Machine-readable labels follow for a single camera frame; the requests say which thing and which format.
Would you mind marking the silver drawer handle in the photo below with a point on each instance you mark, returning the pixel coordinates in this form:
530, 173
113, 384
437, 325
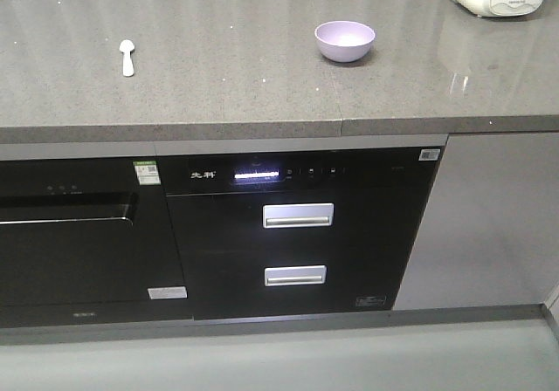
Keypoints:
295, 275
301, 215

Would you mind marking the black disinfection cabinet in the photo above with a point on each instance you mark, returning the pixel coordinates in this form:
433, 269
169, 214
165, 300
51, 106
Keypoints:
215, 203

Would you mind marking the white QR sticker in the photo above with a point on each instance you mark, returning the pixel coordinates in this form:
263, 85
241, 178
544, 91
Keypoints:
429, 154

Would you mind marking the silver lower drawer handle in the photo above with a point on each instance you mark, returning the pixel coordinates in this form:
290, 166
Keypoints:
295, 275

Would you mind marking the pale green plastic spoon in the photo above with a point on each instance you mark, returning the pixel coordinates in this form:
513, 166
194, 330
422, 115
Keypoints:
126, 48

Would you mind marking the green white energy label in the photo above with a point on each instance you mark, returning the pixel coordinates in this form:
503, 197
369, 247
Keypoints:
147, 173

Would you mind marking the silver upper drawer handle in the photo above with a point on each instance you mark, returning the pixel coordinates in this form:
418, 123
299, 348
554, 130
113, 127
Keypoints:
301, 215

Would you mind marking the purple plastic bowl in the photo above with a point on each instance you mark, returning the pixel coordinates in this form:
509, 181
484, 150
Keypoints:
344, 41

